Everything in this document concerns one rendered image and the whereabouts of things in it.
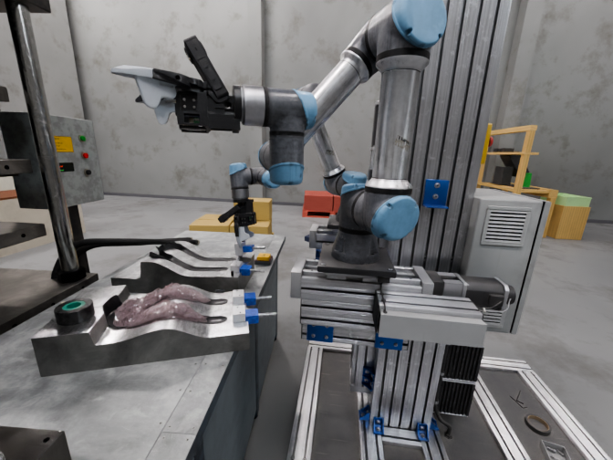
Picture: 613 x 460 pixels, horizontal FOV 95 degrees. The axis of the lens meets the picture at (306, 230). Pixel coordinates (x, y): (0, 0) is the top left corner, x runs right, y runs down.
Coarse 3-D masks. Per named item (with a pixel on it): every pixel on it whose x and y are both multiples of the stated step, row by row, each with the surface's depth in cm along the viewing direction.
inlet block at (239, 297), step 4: (236, 292) 96; (240, 292) 96; (252, 292) 99; (236, 296) 94; (240, 296) 94; (244, 296) 96; (248, 296) 96; (252, 296) 96; (264, 296) 98; (268, 296) 99; (236, 300) 94; (240, 300) 94; (244, 300) 95; (248, 300) 95; (252, 300) 95; (248, 304) 95; (252, 304) 96
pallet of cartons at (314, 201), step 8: (312, 192) 654; (320, 192) 659; (304, 200) 603; (312, 200) 602; (320, 200) 601; (328, 200) 600; (336, 200) 601; (304, 208) 608; (312, 208) 607; (320, 208) 605; (328, 208) 604; (336, 208) 605; (304, 216) 611; (312, 216) 611; (320, 216) 611; (328, 216) 614
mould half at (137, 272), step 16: (176, 256) 115; (208, 256) 127; (224, 256) 126; (240, 256) 126; (128, 272) 113; (144, 272) 107; (160, 272) 107; (176, 272) 107; (192, 272) 110; (208, 272) 110; (224, 272) 109; (240, 272) 110; (128, 288) 109; (144, 288) 109; (208, 288) 108; (224, 288) 107; (240, 288) 110
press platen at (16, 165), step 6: (0, 162) 97; (6, 162) 99; (12, 162) 100; (18, 162) 102; (24, 162) 104; (30, 162) 107; (0, 168) 97; (6, 168) 99; (12, 168) 100; (18, 168) 103; (24, 168) 104; (30, 168) 107; (0, 174) 97
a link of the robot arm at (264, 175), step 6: (312, 84) 114; (318, 84) 115; (306, 90) 113; (312, 90) 112; (258, 174) 117; (264, 174) 111; (258, 180) 118; (264, 180) 110; (270, 186) 111; (276, 186) 112
